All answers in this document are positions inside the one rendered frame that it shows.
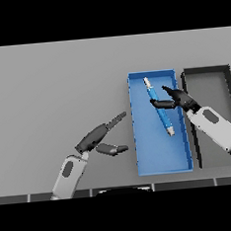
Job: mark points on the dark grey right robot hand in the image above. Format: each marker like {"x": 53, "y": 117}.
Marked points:
{"x": 183, "y": 99}

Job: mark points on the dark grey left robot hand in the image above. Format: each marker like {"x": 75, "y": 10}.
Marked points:
{"x": 93, "y": 136}

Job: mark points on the blue pipe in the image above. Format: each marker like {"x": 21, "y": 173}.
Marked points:
{"x": 159, "y": 107}

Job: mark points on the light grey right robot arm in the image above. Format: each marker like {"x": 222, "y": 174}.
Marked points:
{"x": 217, "y": 129}

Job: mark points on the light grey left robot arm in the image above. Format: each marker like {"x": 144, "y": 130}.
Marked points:
{"x": 67, "y": 174}

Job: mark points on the dark grey bin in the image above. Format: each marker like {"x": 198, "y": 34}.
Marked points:
{"x": 210, "y": 86}

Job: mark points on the blue bin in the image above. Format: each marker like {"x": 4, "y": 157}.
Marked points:
{"x": 156, "y": 150}

